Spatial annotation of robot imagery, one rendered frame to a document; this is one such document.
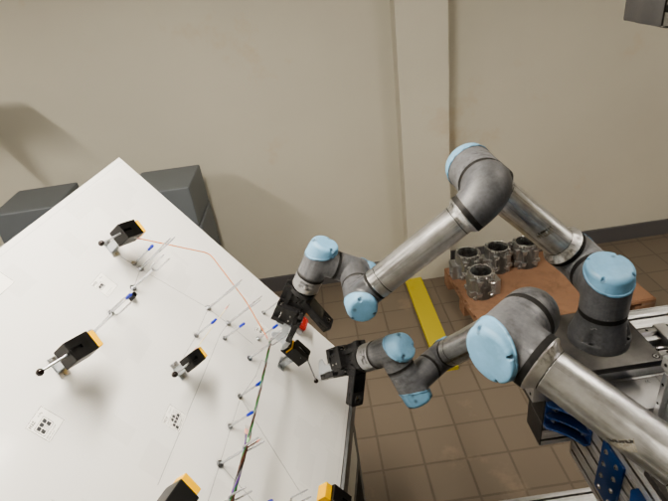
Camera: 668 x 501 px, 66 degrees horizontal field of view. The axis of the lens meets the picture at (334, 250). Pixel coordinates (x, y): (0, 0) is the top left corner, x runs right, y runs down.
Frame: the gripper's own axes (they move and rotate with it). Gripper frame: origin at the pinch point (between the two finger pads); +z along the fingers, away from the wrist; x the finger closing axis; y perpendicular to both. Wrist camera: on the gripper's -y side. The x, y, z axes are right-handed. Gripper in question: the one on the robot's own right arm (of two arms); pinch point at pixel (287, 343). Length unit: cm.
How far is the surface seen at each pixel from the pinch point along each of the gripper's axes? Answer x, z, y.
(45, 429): 56, -8, 36
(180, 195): -135, 49, 80
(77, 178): -172, 89, 157
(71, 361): 48, -17, 38
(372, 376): -112, 96, -60
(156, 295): 12.3, -8.4, 36.0
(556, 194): -245, -10, -144
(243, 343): 4.3, 2.6, 11.5
